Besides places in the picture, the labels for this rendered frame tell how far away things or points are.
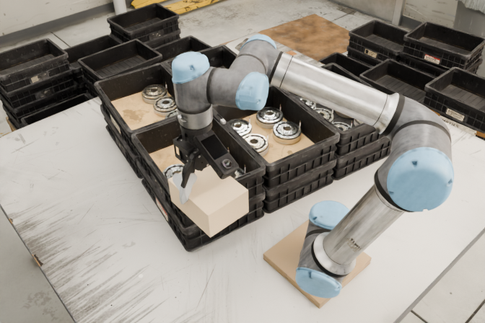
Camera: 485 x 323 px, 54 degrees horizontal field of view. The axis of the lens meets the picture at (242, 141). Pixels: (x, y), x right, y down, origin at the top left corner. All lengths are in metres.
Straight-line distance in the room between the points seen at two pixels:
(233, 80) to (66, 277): 0.90
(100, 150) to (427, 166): 1.39
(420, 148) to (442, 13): 3.57
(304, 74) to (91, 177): 1.08
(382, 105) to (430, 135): 0.12
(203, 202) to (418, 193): 0.47
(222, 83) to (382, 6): 3.88
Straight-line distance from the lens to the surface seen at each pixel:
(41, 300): 2.47
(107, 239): 1.64
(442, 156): 0.95
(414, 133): 0.99
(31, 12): 4.74
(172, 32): 3.34
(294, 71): 1.02
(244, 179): 1.43
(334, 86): 1.02
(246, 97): 0.91
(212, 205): 1.09
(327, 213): 1.30
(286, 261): 1.48
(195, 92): 0.95
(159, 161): 1.67
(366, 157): 1.80
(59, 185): 1.88
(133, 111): 1.94
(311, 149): 1.54
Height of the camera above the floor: 1.91
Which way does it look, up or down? 39 degrees down
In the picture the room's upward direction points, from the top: 1 degrees counter-clockwise
